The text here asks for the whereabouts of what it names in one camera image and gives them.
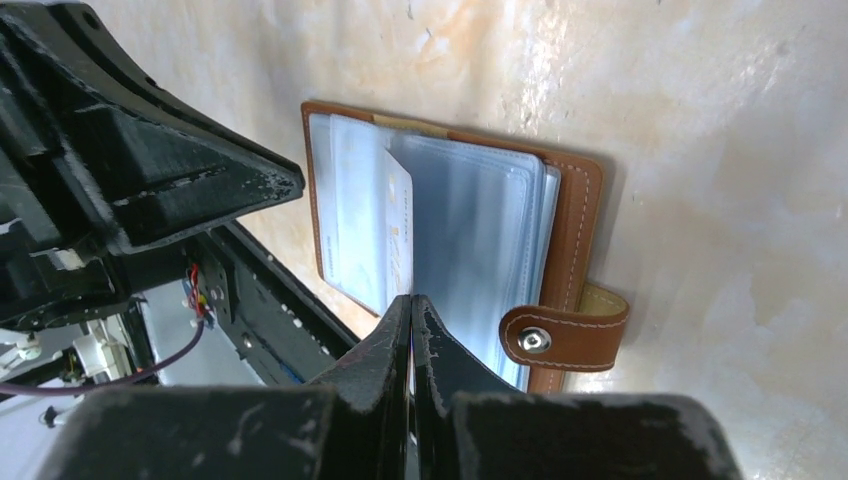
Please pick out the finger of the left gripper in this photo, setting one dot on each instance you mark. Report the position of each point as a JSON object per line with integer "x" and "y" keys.
{"x": 72, "y": 39}

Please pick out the brown leather card holder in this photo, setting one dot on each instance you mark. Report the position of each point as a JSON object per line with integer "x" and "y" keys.
{"x": 503, "y": 232}

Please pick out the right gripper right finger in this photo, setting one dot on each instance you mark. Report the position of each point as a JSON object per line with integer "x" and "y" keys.
{"x": 473, "y": 425}

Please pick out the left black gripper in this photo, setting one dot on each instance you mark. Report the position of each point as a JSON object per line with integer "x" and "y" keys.
{"x": 100, "y": 166}

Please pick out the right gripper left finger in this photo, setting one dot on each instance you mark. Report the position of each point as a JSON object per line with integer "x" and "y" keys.
{"x": 350, "y": 422}

